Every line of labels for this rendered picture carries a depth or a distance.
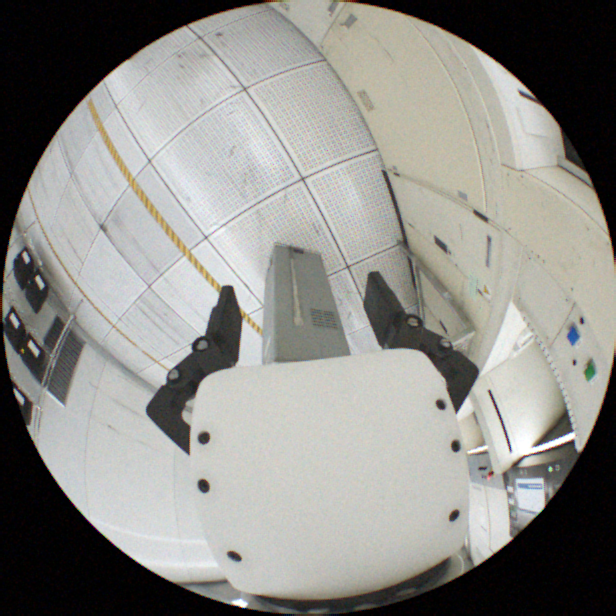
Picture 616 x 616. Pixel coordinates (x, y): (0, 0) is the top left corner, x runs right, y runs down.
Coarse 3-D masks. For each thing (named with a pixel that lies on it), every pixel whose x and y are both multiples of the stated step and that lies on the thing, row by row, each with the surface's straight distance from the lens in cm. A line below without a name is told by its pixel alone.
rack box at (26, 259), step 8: (24, 248) 269; (16, 256) 263; (24, 256) 262; (16, 264) 259; (24, 264) 257; (32, 264) 257; (16, 272) 260; (24, 272) 252; (32, 272) 268; (16, 280) 276; (24, 280) 259; (24, 288) 269
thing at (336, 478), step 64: (256, 384) 8; (320, 384) 8; (384, 384) 8; (192, 448) 8; (256, 448) 7; (320, 448) 7; (384, 448) 7; (448, 448) 8; (256, 512) 7; (320, 512) 7; (384, 512) 7; (448, 512) 8; (256, 576) 8; (320, 576) 7; (384, 576) 8
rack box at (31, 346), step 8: (32, 336) 228; (24, 344) 226; (32, 344) 226; (24, 352) 224; (32, 352) 224; (40, 352) 225; (24, 360) 224; (32, 360) 223; (40, 360) 223; (32, 368) 222; (40, 368) 223
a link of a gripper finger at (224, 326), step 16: (224, 288) 13; (224, 304) 12; (208, 320) 13; (224, 320) 12; (240, 320) 15; (224, 336) 11; (240, 336) 14; (192, 352) 12; (224, 352) 12; (176, 368) 12; (192, 368) 11; (176, 384) 11
